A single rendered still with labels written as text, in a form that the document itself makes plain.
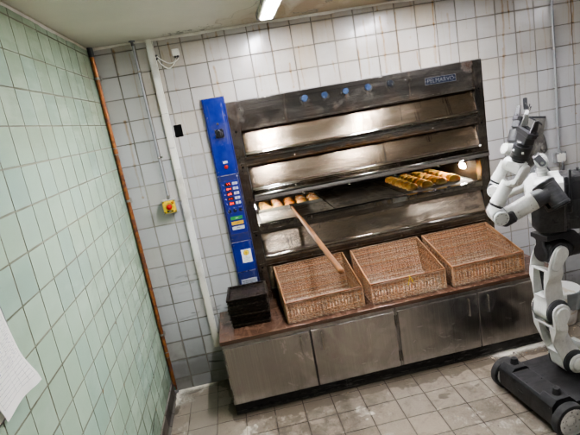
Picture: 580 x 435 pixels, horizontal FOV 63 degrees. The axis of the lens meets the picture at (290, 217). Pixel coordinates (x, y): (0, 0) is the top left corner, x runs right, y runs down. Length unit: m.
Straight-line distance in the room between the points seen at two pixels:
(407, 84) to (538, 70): 1.04
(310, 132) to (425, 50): 1.04
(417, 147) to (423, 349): 1.50
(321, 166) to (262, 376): 1.56
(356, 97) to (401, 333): 1.73
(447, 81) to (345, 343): 2.07
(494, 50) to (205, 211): 2.47
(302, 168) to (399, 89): 0.93
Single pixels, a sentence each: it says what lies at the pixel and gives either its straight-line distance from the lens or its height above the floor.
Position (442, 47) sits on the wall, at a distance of 3.87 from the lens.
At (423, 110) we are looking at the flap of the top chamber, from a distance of 3.78.
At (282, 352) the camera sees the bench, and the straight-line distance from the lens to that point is 3.32.
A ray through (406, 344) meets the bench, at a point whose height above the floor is 0.25.
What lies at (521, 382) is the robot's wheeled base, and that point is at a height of 0.18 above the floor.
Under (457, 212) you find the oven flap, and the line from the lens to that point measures 3.97.
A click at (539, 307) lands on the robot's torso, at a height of 0.64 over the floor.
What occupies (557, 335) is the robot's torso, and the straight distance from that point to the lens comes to 3.14.
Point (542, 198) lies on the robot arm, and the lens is 2.66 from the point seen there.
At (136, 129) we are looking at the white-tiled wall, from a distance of 3.52.
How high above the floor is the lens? 1.97
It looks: 12 degrees down
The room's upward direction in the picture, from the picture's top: 10 degrees counter-clockwise
